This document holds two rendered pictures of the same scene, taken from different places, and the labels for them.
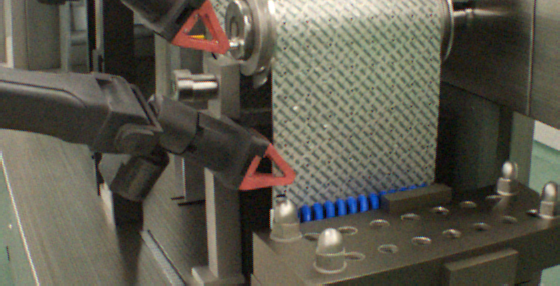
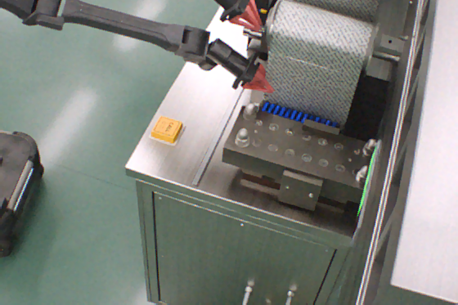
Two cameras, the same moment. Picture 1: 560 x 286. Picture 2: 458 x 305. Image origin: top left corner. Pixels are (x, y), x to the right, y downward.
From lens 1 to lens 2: 1.03 m
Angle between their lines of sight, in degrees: 45
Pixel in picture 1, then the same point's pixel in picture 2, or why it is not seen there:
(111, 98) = (187, 39)
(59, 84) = (161, 30)
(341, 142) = (298, 88)
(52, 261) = not seen: hidden behind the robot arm
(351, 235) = (271, 131)
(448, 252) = (289, 166)
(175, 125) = (216, 56)
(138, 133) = (190, 58)
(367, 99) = (313, 78)
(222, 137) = (236, 67)
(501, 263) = (311, 185)
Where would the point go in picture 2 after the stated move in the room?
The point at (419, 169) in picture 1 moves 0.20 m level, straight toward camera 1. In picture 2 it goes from (338, 114) to (281, 148)
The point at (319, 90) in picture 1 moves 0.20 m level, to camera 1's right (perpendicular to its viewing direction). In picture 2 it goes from (289, 65) to (353, 106)
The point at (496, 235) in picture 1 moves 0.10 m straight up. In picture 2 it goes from (321, 172) to (329, 145)
